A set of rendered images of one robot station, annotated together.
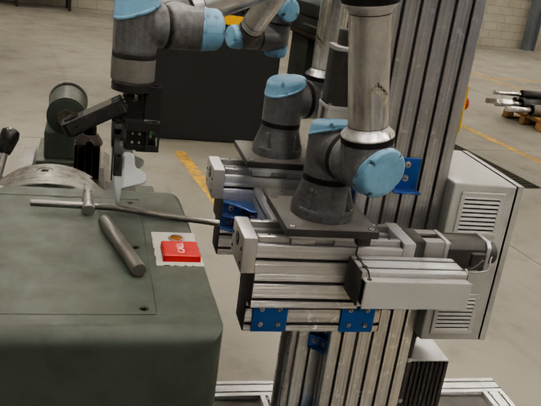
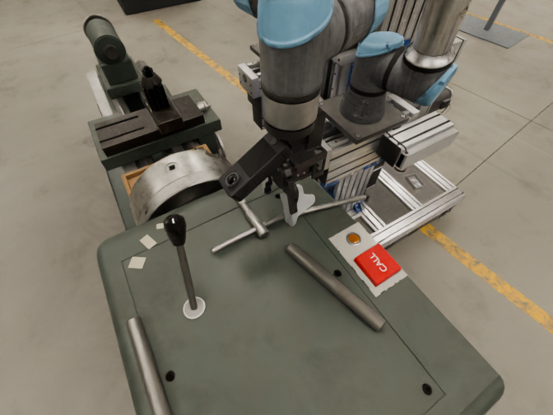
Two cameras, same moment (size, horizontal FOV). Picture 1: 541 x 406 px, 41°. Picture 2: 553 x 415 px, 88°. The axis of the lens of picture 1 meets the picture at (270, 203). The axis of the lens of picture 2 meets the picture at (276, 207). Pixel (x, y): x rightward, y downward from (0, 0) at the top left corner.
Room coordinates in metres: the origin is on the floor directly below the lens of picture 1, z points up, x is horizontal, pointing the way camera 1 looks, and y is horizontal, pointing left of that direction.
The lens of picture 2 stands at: (0.92, 0.37, 1.74)
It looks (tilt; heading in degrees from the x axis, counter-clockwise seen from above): 54 degrees down; 344
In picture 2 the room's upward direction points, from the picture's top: straight up
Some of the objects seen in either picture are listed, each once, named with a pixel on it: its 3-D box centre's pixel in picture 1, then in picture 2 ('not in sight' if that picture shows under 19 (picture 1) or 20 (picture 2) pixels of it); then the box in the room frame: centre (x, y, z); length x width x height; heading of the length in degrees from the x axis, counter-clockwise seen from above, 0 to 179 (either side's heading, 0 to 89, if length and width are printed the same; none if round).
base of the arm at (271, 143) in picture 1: (278, 136); not in sight; (2.12, 0.00, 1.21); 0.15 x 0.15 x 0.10
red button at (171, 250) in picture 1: (179, 253); (376, 264); (1.09, 0.14, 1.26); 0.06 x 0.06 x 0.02; 16
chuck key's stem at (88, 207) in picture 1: (88, 198); (249, 214); (1.25, 0.34, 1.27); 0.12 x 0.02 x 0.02; 17
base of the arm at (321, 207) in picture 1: (324, 192); (364, 96); (1.64, -0.12, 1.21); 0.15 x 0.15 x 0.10
